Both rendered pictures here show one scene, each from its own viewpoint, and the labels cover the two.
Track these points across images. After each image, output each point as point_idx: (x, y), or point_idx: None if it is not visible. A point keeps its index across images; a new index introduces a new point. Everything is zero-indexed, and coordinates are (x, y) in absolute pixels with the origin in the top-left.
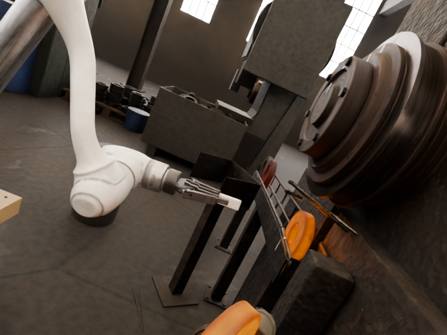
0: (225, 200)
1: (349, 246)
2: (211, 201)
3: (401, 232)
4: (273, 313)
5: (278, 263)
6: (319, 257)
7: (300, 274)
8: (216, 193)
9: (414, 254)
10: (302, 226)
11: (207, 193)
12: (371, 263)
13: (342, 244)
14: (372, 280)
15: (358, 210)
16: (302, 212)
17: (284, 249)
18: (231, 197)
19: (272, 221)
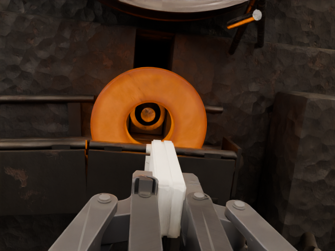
0: (195, 181)
1: (255, 68)
2: (244, 239)
3: (279, 14)
4: (298, 231)
5: (206, 187)
6: (325, 95)
7: (329, 139)
8: (157, 203)
9: (314, 28)
10: (181, 93)
11: (227, 239)
12: (319, 61)
13: (233, 74)
14: (334, 76)
15: (157, 22)
16: (142, 72)
17: (196, 157)
18: (163, 156)
19: (1, 165)
